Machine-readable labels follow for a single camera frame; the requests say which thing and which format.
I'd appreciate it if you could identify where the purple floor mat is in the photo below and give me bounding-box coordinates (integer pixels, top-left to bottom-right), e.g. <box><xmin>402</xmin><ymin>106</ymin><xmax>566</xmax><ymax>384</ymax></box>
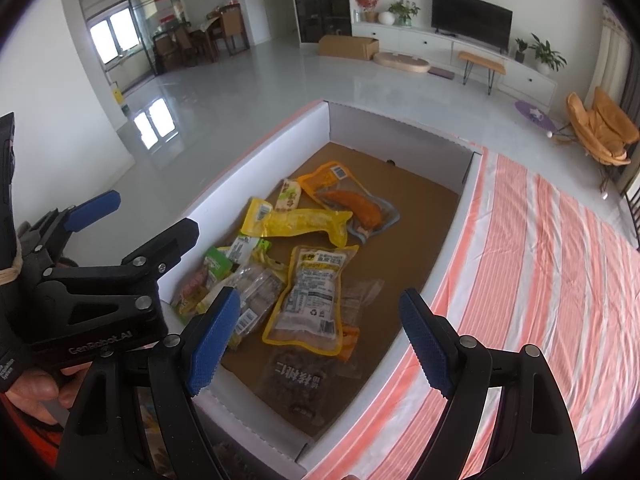
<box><xmin>515</xmin><ymin>100</ymin><xmax>556</xmax><ymax>133</ymax></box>

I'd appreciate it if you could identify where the beige oval cat scratcher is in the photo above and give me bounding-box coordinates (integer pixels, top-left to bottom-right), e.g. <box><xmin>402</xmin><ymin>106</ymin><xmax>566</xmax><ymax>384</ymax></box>
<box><xmin>374</xmin><ymin>51</ymin><xmax>431</xmax><ymax>73</ymax></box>

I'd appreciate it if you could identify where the glass balcony door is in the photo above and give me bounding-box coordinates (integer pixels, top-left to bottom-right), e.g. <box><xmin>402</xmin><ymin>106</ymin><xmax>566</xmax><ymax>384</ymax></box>
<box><xmin>85</xmin><ymin>0</ymin><xmax>180</xmax><ymax>81</ymax></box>

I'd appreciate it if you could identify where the person's left hand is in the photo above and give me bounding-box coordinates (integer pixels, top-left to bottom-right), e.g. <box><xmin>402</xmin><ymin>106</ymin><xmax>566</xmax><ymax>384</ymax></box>
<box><xmin>0</xmin><ymin>362</ymin><xmax>96</xmax><ymax>426</ymax></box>

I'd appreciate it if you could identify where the orange snack packet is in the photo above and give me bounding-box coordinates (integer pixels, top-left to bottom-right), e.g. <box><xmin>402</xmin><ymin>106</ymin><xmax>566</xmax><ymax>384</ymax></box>
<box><xmin>297</xmin><ymin>161</ymin><xmax>402</xmax><ymax>243</ymax></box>

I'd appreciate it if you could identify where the white television cabinet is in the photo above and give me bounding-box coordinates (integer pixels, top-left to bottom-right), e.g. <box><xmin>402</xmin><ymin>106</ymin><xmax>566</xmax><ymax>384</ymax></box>
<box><xmin>350</xmin><ymin>22</ymin><xmax>558</xmax><ymax>106</ymax></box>

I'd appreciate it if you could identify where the white cardboard box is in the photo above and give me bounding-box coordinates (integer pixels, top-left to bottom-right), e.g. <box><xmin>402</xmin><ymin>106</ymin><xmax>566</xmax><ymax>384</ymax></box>
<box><xmin>167</xmin><ymin>100</ymin><xmax>485</xmax><ymax>480</ymax></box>

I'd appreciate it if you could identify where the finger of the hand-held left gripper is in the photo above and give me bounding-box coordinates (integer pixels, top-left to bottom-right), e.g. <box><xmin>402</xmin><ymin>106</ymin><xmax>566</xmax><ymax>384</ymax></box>
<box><xmin>40</xmin><ymin>217</ymin><xmax>201</xmax><ymax>286</ymax></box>
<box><xmin>17</xmin><ymin>190</ymin><xmax>122</xmax><ymax>261</ymax></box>

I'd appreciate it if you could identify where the covered standing air conditioner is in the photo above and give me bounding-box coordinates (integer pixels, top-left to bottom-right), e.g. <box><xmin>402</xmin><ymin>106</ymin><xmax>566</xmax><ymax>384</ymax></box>
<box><xmin>590</xmin><ymin>5</ymin><xmax>633</xmax><ymax>111</ymax></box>

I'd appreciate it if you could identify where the green white snack packet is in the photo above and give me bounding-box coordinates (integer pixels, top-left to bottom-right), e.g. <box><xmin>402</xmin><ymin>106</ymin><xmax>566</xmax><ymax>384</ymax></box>
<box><xmin>274</xmin><ymin>178</ymin><xmax>304</xmax><ymax>212</ymax></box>

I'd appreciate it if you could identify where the yellow-edged clear peanut packet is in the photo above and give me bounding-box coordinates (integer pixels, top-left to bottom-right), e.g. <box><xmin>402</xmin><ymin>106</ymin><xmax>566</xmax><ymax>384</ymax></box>
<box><xmin>261</xmin><ymin>244</ymin><xmax>361</xmax><ymax>359</ymax></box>

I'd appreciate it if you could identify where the dark glass display cabinet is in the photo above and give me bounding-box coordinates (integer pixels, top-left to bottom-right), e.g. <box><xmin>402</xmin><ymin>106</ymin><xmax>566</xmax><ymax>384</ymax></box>
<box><xmin>289</xmin><ymin>0</ymin><xmax>351</xmax><ymax>43</ymax></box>

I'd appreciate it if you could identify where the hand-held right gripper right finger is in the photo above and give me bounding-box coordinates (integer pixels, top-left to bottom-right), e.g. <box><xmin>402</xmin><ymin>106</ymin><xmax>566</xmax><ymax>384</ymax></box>
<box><xmin>398</xmin><ymin>287</ymin><xmax>582</xmax><ymax>480</ymax></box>

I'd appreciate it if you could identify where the wooden dining table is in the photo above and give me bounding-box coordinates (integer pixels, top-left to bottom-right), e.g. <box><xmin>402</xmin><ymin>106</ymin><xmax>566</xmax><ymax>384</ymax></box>
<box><xmin>192</xmin><ymin>15</ymin><xmax>223</xmax><ymax>61</ymax></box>

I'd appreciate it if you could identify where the yellow cartoon snack packet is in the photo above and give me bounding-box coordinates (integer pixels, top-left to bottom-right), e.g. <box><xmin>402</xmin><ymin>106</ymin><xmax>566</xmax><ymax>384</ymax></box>
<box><xmin>171</xmin><ymin>265</ymin><xmax>217</xmax><ymax>322</ymax></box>

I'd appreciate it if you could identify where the wooden bench with metal legs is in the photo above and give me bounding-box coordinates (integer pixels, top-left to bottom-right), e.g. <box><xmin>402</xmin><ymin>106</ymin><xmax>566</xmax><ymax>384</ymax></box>
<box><xmin>457</xmin><ymin>51</ymin><xmax>506</xmax><ymax>96</ymax></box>

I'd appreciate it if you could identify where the green plant in glass vase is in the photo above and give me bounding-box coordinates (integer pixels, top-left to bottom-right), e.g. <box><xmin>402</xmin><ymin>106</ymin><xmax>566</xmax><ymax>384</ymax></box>
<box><xmin>389</xmin><ymin>0</ymin><xmax>421</xmax><ymax>27</ymax></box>

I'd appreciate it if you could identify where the orange rocking chair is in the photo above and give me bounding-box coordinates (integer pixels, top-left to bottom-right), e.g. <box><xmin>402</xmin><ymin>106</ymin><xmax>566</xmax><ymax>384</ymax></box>
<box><xmin>566</xmin><ymin>87</ymin><xmax>640</xmax><ymax>166</ymax></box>

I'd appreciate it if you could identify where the orange striped tablecloth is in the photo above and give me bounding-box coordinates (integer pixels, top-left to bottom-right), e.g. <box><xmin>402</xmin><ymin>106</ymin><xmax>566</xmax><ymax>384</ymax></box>
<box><xmin>302</xmin><ymin>147</ymin><xmax>640</xmax><ymax>480</ymax></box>

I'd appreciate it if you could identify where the flat screen television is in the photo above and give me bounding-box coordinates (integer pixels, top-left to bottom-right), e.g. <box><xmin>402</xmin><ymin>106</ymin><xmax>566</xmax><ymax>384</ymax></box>
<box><xmin>432</xmin><ymin>0</ymin><xmax>513</xmax><ymax>51</ymax></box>

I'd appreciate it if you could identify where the leafy plant in white pot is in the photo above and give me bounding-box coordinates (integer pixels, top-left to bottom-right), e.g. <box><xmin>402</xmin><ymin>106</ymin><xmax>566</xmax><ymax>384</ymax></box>
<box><xmin>530</xmin><ymin>34</ymin><xmax>568</xmax><ymax>73</ymax></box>

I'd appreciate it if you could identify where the dark clear walnut packet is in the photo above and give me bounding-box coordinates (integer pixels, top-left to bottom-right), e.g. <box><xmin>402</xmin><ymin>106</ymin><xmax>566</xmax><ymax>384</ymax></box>
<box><xmin>257</xmin><ymin>342</ymin><xmax>365</xmax><ymax>425</ymax></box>

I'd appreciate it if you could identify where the brown cardboard box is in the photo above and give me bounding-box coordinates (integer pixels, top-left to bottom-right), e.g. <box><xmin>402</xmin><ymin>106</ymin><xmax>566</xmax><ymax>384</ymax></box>
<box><xmin>318</xmin><ymin>34</ymin><xmax>380</xmax><ymax>61</ymax></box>

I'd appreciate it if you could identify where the clear packet of brown cakes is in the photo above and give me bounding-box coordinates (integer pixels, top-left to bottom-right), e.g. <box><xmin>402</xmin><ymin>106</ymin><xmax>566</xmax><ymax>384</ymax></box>
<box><xmin>212</xmin><ymin>264</ymin><xmax>290</xmax><ymax>348</ymax></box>

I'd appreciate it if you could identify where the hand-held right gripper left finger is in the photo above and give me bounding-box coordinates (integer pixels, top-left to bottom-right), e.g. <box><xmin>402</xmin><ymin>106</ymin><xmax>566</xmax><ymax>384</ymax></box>
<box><xmin>58</xmin><ymin>286</ymin><xmax>242</xmax><ymax>480</ymax></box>

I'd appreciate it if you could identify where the wooden dining chair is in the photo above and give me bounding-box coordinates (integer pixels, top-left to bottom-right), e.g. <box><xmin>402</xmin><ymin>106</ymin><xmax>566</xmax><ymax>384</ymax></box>
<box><xmin>220</xmin><ymin>7</ymin><xmax>251</xmax><ymax>56</ymax></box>
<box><xmin>172</xmin><ymin>25</ymin><xmax>201</xmax><ymax>66</ymax></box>

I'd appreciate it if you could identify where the gold snack packet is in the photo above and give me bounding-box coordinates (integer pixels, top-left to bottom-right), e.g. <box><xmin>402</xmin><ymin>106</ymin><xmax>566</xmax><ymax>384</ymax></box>
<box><xmin>241</xmin><ymin>197</ymin><xmax>354</xmax><ymax>247</ymax></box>

